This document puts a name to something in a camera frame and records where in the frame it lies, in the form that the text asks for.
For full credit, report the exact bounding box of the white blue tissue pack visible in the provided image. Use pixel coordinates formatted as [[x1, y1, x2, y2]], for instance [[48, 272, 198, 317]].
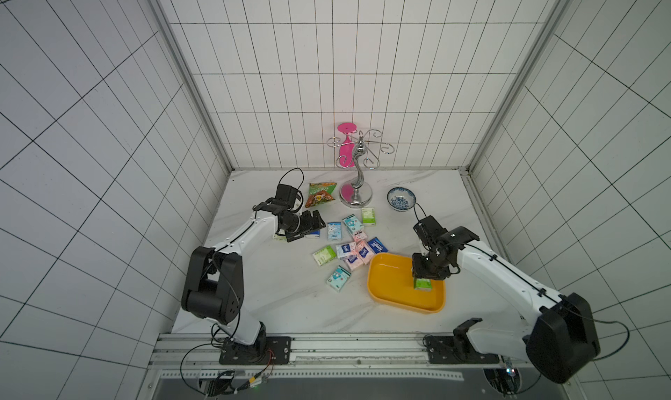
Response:
[[335, 242, 356, 259]]

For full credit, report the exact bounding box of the yellow plastic storage box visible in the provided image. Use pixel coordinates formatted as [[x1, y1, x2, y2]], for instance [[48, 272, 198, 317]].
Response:
[[367, 253, 446, 314]]

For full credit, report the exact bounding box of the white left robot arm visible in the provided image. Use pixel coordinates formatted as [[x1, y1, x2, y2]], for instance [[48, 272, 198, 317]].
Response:
[[181, 210, 326, 351]]

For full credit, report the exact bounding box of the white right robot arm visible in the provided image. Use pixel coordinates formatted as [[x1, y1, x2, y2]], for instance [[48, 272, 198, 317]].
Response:
[[412, 217, 601, 384]]

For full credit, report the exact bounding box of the dark blue Tempo tissue pack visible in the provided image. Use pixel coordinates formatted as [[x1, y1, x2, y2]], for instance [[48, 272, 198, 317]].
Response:
[[305, 230, 321, 239]]

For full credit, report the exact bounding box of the light blue cartoon tissue pack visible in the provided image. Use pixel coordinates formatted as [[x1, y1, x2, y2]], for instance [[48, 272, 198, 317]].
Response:
[[327, 221, 342, 241]]

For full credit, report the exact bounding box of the red green snack bag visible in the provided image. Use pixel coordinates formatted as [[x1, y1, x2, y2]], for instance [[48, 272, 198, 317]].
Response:
[[305, 182, 337, 209]]

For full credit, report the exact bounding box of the lime green tissue pack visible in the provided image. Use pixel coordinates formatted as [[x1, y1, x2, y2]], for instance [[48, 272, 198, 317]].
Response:
[[312, 246, 338, 267]]

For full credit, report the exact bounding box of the silver metal hook stand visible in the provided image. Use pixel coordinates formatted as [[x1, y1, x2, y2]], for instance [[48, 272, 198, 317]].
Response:
[[327, 129, 396, 209]]

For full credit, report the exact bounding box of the pink blue tissue pack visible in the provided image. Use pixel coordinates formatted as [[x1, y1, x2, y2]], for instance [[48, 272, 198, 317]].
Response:
[[344, 253, 363, 272]]

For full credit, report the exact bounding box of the teal cartoon tissue pack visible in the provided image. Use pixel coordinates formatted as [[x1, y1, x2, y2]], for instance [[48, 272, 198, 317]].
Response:
[[327, 266, 351, 292]]

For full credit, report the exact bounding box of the blue white porcelain bowl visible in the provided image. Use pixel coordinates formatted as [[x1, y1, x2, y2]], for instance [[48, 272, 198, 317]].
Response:
[[386, 186, 417, 212]]

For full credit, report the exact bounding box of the pink hourglass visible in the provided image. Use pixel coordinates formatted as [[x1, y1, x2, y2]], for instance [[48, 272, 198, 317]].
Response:
[[337, 122, 358, 169]]

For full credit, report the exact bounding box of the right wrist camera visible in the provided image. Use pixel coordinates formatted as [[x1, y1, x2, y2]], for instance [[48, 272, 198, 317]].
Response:
[[413, 216, 447, 250]]

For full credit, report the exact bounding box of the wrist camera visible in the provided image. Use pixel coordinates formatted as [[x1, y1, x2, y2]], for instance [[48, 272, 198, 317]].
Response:
[[413, 216, 447, 250], [274, 183, 303, 212]]

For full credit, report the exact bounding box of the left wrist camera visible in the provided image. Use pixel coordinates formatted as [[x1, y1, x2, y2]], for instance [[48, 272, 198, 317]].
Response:
[[274, 183, 303, 212]]

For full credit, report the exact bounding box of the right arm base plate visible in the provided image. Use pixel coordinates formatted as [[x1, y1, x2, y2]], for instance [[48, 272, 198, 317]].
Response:
[[422, 335, 501, 365]]

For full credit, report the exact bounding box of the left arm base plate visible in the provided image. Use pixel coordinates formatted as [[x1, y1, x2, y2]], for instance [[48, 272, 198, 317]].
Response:
[[218, 335, 293, 366]]

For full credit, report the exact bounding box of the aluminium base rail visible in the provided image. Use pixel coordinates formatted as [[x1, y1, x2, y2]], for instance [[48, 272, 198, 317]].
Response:
[[149, 333, 536, 382]]

